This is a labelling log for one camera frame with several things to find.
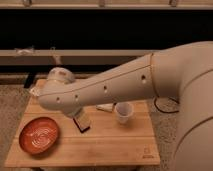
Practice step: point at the orange ceramic bowl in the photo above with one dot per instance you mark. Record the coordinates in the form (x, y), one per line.
(38, 135)

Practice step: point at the wooden table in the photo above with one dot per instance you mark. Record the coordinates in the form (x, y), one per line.
(106, 143)

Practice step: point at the beige shelf rail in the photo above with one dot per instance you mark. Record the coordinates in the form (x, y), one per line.
(68, 57)

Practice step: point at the dark red snack bar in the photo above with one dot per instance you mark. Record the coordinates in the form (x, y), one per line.
(83, 123)

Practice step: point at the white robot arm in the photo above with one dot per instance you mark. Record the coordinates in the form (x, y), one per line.
(184, 72)

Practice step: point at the white paper cup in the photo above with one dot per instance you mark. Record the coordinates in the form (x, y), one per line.
(124, 112)

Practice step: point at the white wrapped packet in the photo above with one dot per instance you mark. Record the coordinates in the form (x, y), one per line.
(105, 107)

